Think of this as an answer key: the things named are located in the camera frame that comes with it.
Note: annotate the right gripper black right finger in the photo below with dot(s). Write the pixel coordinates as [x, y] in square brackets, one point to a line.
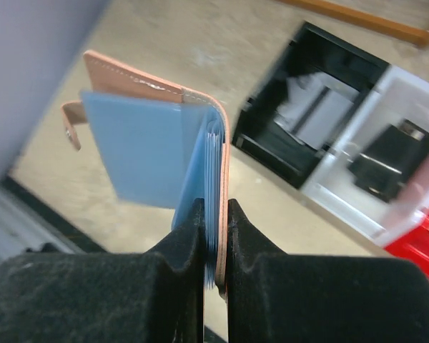
[273, 296]

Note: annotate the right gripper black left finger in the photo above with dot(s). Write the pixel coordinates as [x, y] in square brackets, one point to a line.
[155, 296]

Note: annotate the pink leather card holder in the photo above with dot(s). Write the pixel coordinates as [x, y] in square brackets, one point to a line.
[162, 144]

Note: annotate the black VIP card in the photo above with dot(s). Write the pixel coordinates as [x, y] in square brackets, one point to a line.
[387, 163]

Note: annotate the white magnetic stripe card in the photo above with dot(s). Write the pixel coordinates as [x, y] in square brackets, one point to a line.
[315, 105]

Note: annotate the red plastic bin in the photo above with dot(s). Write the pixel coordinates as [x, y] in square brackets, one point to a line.
[414, 246]

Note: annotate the white plastic bin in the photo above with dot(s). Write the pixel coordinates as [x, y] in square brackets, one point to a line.
[397, 96]

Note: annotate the black plastic bin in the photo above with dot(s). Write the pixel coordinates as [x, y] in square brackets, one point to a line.
[310, 50]

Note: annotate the wooden rack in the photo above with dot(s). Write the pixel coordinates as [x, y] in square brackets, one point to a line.
[418, 36]

